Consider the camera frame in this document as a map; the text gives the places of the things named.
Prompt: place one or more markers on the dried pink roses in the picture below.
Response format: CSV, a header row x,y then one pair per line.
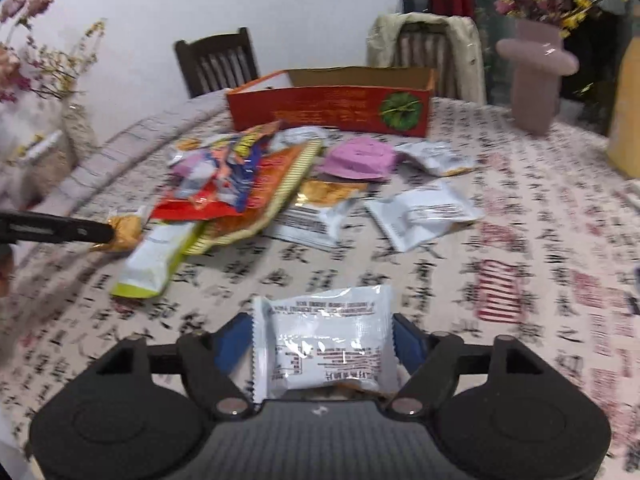
x,y
40,0

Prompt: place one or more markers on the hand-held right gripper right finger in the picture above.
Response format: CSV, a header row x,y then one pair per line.
x,y
407,347

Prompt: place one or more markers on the gold snack packet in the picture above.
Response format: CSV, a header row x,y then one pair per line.
x,y
325,192
127,230

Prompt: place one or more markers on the yellow flower twigs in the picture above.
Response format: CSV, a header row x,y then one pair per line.
x,y
92,30

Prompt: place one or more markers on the small floral vase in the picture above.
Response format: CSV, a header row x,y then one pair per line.
x,y
80,130

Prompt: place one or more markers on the green white snack packet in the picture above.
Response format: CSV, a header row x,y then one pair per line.
x,y
150,260

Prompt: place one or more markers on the pink snack packet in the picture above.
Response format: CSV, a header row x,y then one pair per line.
x,y
357,157

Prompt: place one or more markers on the clear plastic packet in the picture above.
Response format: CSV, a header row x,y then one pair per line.
x,y
320,345

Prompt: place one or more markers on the red cardboard box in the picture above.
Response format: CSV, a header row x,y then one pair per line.
x,y
325,107

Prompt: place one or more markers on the lavender white snack packet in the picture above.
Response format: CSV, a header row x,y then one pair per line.
x,y
192,170

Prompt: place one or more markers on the chair with beige jacket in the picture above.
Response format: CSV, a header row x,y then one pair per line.
x,y
467,55

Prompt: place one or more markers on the yellow thermos jug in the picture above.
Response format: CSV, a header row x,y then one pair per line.
x,y
627,110

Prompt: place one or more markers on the pink textured vase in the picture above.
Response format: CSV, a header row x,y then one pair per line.
x,y
10,160

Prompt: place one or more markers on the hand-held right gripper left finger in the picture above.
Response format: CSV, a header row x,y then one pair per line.
x,y
235,340

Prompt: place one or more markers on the orange striped snack bag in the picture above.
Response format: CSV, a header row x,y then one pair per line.
x,y
287,177

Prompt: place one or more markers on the grey woven blanket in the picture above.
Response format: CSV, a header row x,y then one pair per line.
x,y
125,145

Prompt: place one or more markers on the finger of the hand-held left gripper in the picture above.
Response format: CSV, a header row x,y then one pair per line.
x,y
50,230

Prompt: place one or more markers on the brown slatted wooden chair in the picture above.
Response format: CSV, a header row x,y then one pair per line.
x,y
425,50

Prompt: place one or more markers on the clear plastic container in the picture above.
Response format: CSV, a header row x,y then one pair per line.
x,y
45,160

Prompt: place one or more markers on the dark wooden chair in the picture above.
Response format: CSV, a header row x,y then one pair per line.
x,y
215,60

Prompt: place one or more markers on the red orange cartoon snack bag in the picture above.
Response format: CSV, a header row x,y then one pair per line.
x,y
242,170

